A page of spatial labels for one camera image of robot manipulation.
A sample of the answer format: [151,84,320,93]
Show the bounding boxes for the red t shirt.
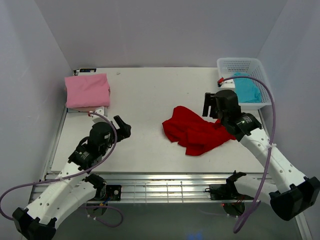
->
[162,106,236,156]

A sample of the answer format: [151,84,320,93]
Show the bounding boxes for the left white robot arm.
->
[12,115,132,240]

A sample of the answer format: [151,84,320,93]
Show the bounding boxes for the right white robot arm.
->
[202,89,320,221]

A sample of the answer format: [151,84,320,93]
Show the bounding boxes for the blue t shirt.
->
[232,72,262,103]

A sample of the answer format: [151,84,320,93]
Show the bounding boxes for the white plastic basket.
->
[216,57,271,111]

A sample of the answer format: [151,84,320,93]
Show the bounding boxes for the pink folded t shirt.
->
[64,73,111,109]

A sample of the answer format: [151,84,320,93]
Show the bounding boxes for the black label device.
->
[73,68,97,76]

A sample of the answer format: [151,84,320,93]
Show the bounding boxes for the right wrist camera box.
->
[217,78,236,91]

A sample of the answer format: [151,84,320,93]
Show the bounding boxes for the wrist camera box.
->
[88,106,108,123]
[217,78,236,91]

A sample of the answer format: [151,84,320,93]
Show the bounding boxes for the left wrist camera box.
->
[88,106,108,123]

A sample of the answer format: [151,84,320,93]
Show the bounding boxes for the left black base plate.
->
[100,184,122,202]

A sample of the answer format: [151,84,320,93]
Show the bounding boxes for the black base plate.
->
[204,184,254,201]
[100,184,122,202]

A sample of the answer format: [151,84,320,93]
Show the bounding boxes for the aluminium frame rails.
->
[22,107,313,240]

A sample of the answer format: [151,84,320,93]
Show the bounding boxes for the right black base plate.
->
[204,184,254,201]

